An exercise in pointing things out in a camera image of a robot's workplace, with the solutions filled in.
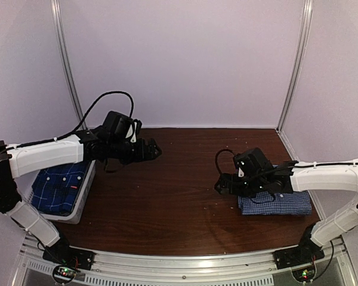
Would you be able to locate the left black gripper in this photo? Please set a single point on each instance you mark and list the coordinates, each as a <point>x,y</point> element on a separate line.
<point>141,155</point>

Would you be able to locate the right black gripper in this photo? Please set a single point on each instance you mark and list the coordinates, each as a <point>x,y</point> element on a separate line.
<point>224,180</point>

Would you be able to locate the blue small-check long sleeve shirt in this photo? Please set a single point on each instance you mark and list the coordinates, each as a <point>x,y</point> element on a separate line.
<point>264,203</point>

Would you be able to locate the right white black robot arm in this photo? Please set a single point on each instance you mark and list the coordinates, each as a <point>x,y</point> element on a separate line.
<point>255,174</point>

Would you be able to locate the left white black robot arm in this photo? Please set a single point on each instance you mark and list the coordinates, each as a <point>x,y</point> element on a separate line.
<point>83,145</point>

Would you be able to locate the dark blue plaid shirt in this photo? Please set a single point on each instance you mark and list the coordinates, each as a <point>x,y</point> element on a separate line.
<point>56,189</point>

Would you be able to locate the white plastic laundry basket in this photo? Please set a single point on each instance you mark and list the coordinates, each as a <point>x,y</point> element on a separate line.
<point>76,214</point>

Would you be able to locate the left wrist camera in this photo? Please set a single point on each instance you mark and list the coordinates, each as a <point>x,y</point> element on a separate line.
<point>134,130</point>

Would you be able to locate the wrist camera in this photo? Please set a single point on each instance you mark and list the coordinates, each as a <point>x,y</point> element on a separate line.
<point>240,168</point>
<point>134,130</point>

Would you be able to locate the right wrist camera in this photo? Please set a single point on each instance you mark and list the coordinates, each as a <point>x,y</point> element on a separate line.
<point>240,168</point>

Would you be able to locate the front aluminium frame rail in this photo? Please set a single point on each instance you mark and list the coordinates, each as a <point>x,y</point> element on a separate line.
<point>252,268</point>

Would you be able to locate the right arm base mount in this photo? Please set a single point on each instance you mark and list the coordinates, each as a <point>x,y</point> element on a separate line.
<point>305,252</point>

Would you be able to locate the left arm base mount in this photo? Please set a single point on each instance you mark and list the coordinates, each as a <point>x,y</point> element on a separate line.
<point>62,253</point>

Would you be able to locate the left aluminium frame post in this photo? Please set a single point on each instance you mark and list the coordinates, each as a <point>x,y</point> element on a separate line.
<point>67,70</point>

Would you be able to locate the aluminium frame post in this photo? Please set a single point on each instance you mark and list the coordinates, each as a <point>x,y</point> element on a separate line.
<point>306,19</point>
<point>67,70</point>

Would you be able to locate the right aluminium frame post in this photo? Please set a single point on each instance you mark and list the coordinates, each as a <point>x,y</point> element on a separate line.
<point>306,19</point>

